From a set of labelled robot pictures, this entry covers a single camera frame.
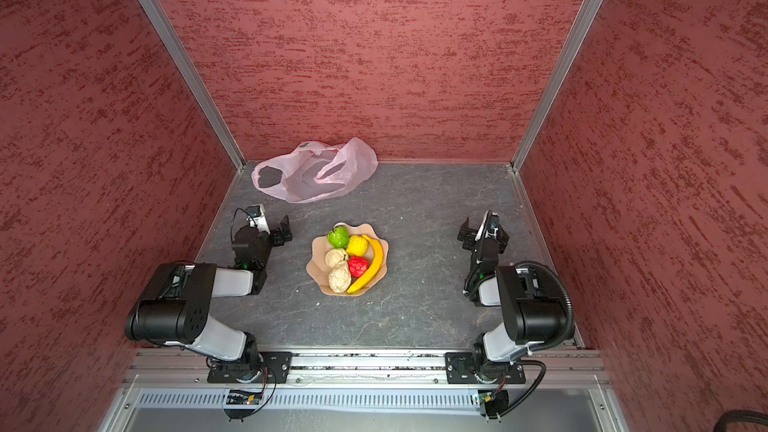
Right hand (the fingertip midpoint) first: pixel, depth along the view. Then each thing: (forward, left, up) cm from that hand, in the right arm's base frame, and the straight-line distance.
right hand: (479, 225), depth 92 cm
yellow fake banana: (-15, +35, -3) cm, 38 cm away
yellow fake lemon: (-5, +39, -2) cm, 39 cm away
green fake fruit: (-3, +44, +1) cm, 44 cm away
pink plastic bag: (+34, +59, -8) cm, 68 cm away
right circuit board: (-45, +4, -10) cm, 46 cm away
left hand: (+4, +66, -1) cm, 66 cm away
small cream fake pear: (-9, +45, -3) cm, 46 cm away
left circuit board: (-41, +67, -12) cm, 79 cm away
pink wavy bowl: (-10, +51, -6) cm, 52 cm away
